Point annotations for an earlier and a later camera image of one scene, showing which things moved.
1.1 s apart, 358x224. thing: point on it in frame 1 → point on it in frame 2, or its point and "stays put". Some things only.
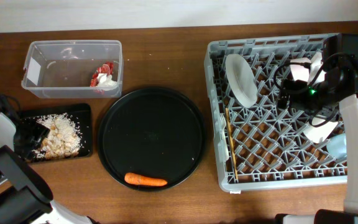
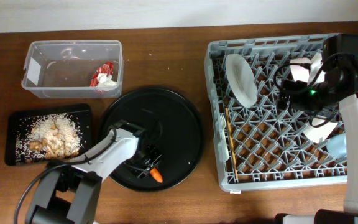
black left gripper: [41, 132] → [142, 173]
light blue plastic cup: [337, 146] stays put
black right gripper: [298, 87] stays put
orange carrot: [135, 178] → [156, 175]
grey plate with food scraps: [242, 80] stays put
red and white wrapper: [102, 76] stays put
